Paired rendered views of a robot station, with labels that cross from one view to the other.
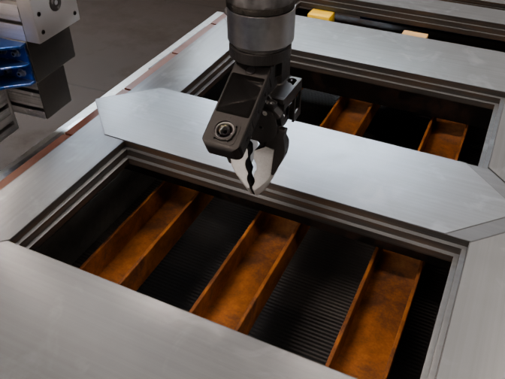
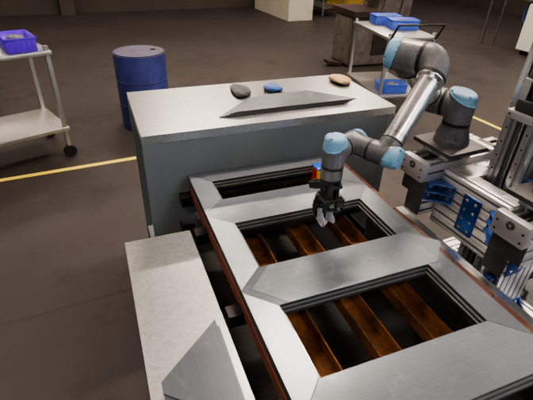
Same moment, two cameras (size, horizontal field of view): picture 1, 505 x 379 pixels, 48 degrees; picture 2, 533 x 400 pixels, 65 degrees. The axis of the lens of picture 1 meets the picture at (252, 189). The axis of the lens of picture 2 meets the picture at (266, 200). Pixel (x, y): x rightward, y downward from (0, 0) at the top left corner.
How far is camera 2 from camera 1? 1.72 m
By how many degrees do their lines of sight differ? 96
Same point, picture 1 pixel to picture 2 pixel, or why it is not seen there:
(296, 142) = (353, 269)
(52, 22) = (502, 230)
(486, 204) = (265, 285)
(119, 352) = (301, 198)
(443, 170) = (293, 291)
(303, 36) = (473, 351)
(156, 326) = (301, 205)
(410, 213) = (284, 265)
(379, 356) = not seen: hidden behind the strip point
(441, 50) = not seen: outside the picture
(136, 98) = (431, 250)
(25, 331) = not seen: hidden behind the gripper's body
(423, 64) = (385, 375)
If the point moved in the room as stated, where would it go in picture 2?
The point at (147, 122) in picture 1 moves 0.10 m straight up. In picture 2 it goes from (406, 244) to (412, 221)
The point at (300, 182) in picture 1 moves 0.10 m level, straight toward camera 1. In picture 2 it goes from (327, 255) to (307, 240)
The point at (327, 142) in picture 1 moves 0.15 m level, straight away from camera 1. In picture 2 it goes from (344, 277) to (380, 305)
